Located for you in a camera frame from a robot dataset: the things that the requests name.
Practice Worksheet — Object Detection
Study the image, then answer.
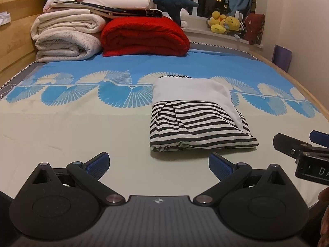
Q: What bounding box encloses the off-white folded quilt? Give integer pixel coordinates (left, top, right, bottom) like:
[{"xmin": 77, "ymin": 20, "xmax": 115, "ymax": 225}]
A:
[{"xmin": 35, "ymin": 32, "xmax": 102, "ymax": 63}]

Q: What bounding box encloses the yellow bear plush toy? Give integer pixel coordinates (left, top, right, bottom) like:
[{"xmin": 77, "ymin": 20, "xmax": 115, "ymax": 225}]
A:
[{"xmin": 225, "ymin": 16, "xmax": 241, "ymax": 33}]

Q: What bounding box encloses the white plush toy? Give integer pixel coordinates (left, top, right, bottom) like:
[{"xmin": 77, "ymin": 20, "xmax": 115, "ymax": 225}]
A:
[{"xmin": 180, "ymin": 8, "xmax": 190, "ymax": 28}]

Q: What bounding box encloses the black white striped garment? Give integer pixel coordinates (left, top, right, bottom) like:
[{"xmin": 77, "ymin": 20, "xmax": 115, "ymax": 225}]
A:
[{"xmin": 149, "ymin": 75, "xmax": 259, "ymax": 153}]

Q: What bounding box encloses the white windowsill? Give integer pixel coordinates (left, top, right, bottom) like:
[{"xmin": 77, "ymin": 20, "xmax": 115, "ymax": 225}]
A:
[{"xmin": 183, "ymin": 27, "xmax": 264, "ymax": 50}]

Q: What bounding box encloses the yellow duck plush toy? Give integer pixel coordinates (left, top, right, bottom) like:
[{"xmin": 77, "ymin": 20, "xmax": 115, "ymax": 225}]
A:
[{"xmin": 210, "ymin": 11, "xmax": 228, "ymax": 34}]

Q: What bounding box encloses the white folded pillow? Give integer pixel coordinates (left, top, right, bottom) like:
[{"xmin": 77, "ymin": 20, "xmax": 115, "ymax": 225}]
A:
[{"xmin": 52, "ymin": 0, "xmax": 155, "ymax": 11}]

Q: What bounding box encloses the black white striped plush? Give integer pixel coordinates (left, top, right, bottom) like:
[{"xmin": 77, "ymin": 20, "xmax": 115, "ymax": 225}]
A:
[{"xmin": 237, "ymin": 20, "xmax": 248, "ymax": 38}]

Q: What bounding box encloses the cream folded blanket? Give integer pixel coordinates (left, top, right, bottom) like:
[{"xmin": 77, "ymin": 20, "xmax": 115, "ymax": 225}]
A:
[{"xmin": 30, "ymin": 13, "xmax": 106, "ymax": 41}]

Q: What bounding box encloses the dark blue shark plush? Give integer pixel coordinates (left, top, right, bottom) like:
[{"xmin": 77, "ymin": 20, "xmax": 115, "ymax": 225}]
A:
[{"xmin": 88, "ymin": 0, "xmax": 200, "ymax": 24}]

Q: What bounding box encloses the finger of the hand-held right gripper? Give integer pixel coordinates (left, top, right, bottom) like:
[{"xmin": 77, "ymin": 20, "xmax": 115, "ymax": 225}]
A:
[
  {"xmin": 309, "ymin": 130, "xmax": 329, "ymax": 149},
  {"xmin": 273, "ymin": 133, "xmax": 313, "ymax": 158}
]

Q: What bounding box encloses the white cable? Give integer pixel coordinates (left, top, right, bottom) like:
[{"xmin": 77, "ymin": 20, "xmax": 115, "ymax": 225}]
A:
[{"xmin": 0, "ymin": 83, "xmax": 14, "ymax": 101}]

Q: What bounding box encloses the person's right hand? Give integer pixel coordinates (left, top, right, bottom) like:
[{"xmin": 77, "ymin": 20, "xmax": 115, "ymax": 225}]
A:
[{"xmin": 318, "ymin": 187, "xmax": 329, "ymax": 247}]

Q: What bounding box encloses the blue printed bed sheet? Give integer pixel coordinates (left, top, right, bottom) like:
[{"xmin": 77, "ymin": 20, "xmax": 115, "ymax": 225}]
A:
[{"xmin": 0, "ymin": 45, "xmax": 329, "ymax": 209}]

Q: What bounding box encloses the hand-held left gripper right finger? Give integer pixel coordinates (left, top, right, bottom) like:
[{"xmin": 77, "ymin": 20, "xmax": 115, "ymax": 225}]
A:
[{"xmin": 193, "ymin": 152, "xmax": 292, "ymax": 206}]

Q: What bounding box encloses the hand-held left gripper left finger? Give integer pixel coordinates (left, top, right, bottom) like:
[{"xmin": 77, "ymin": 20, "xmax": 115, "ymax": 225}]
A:
[{"xmin": 26, "ymin": 152, "xmax": 126, "ymax": 206}]

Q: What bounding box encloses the red folded blanket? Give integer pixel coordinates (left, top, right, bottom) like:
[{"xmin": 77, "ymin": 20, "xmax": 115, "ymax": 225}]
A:
[{"xmin": 100, "ymin": 16, "xmax": 191, "ymax": 57}]

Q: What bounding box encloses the tissue box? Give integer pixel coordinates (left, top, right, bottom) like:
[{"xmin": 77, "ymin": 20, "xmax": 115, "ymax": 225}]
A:
[{"xmin": 0, "ymin": 11, "xmax": 12, "ymax": 27}]

